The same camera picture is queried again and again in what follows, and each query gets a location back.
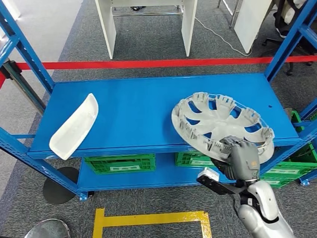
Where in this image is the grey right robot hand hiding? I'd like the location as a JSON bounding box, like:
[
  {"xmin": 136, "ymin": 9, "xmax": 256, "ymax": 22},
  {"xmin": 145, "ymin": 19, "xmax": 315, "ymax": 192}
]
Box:
[{"xmin": 211, "ymin": 135, "xmax": 260, "ymax": 183}]

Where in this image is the grey plastic wheel hubcap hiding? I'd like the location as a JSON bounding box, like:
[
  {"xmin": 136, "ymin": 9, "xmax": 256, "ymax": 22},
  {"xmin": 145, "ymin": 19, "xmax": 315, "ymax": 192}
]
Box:
[{"xmin": 171, "ymin": 92, "xmax": 275, "ymax": 165}]

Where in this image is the blue steel shelf rack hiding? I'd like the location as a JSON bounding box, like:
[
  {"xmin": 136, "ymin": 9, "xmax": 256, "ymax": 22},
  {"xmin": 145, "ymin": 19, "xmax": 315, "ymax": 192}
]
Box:
[
  {"xmin": 0, "ymin": 0, "xmax": 317, "ymax": 202},
  {"xmin": 298, "ymin": 98, "xmax": 317, "ymax": 186}
]

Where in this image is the white curved plastic part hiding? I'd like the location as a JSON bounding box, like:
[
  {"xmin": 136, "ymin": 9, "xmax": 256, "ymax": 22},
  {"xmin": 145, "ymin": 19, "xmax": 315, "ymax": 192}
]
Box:
[{"xmin": 49, "ymin": 93, "xmax": 99, "ymax": 161}]

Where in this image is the white desk side panel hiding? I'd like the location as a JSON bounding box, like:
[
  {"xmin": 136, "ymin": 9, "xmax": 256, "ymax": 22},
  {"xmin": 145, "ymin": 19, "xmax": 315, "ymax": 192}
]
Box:
[{"xmin": 234, "ymin": 0, "xmax": 273, "ymax": 54}]

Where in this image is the black office chair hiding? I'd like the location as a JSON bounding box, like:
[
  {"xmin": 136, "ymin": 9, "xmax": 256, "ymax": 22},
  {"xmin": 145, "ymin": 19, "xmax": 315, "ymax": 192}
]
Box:
[{"xmin": 260, "ymin": 0, "xmax": 317, "ymax": 77}]

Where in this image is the white desk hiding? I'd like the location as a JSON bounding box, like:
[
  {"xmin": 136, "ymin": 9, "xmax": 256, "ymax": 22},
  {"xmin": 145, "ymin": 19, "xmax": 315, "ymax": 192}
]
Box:
[{"xmin": 94, "ymin": 0, "xmax": 199, "ymax": 60}]

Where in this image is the black barrier stanchion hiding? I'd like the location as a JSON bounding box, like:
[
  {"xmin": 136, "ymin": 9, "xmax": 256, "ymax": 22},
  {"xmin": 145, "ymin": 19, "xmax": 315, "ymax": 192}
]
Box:
[{"xmin": 42, "ymin": 166, "xmax": 79, "ymax": 205}]

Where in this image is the chrome barrier stanchion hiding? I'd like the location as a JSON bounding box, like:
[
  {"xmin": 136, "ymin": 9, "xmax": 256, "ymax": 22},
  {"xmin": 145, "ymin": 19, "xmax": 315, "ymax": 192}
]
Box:
[
  {"xmin": 0, "ymin": 59, "xmax": 48, "ymax": 116},
  {"xmin": 24, "ymin": 218, "xmax": 72, "ymax": 238}
]

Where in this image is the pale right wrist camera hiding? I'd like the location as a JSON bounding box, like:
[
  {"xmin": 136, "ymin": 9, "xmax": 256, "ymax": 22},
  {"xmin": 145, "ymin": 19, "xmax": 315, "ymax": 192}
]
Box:
[{"xmin": 197, "ymin": 167, "xmax": 245, "ymax": 197}]

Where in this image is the white power cable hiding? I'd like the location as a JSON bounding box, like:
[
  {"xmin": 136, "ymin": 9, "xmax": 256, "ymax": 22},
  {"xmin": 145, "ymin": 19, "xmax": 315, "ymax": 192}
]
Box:
[{"xmin": 194, "ymin": 17, "xmax": 254, "ymax": 57}]

